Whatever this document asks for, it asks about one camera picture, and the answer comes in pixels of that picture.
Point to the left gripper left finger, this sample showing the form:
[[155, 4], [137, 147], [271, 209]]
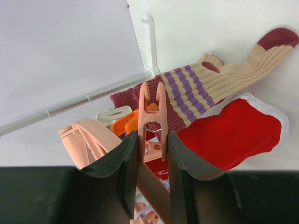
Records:
[[108, 185]]

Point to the pink clothes peg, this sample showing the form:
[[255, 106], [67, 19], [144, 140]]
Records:
[[146, 116]]

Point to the red sock white cuff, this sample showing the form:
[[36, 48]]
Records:
[[245, 127]]

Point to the pink round clip hanger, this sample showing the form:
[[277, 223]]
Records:
[[87, 140]]

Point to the orange clothes peg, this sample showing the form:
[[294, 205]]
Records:
[[126, 124]]

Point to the beige maroon striped sock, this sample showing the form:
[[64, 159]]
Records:
[[192, 90]]

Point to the metal drying rack frame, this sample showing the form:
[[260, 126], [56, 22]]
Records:
[[151, 70]]

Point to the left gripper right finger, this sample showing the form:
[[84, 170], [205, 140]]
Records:
[[185, 168]]

